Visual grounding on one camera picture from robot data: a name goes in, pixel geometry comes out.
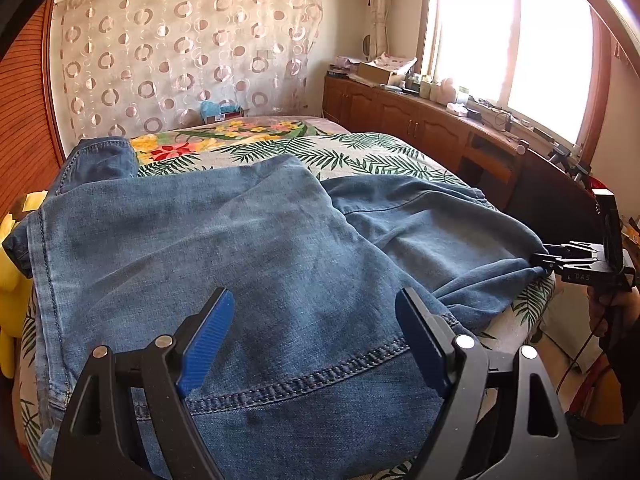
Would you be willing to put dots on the palm leaf bed sheet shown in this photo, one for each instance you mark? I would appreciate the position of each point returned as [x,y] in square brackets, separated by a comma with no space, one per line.
[326,155]

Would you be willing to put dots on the circle pattern sheer curtain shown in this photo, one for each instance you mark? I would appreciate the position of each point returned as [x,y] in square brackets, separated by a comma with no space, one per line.
[130,67]

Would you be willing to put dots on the white pink bottle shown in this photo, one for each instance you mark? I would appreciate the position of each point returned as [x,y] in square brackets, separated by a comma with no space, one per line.
[446,92]

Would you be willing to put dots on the wooden sideboard cabinet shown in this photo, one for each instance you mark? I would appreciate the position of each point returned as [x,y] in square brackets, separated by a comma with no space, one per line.
[515,179]

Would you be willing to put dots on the window with wooden frame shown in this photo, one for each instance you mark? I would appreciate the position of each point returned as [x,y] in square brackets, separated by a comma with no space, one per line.
[546,63]

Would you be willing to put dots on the floral blanket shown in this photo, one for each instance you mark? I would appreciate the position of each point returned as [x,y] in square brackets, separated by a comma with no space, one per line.
[225,140]

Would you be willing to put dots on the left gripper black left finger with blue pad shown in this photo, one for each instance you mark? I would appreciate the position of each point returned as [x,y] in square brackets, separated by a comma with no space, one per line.
[100,438]

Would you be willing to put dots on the cardboard box on sideboard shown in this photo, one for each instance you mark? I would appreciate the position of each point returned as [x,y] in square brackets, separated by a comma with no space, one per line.
[386,69]

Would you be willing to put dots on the yellow plush toy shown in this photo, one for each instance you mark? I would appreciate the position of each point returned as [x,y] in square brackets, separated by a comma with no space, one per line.
[15,288]

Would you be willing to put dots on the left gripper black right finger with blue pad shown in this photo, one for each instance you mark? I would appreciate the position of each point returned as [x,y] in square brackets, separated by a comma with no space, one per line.
[500,417]

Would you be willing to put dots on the beige side curtain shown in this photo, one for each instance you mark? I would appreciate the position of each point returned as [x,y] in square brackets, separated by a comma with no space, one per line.
[377,28]

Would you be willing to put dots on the wooden louvered wardrobe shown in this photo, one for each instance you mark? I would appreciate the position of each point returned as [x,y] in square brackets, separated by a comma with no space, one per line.
[31,149]

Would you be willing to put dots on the blue denim jeans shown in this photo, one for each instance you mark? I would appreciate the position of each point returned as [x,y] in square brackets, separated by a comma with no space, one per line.
[314,379]

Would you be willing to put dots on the person's right hand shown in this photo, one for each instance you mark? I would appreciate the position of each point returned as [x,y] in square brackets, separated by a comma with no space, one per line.
[612,314]

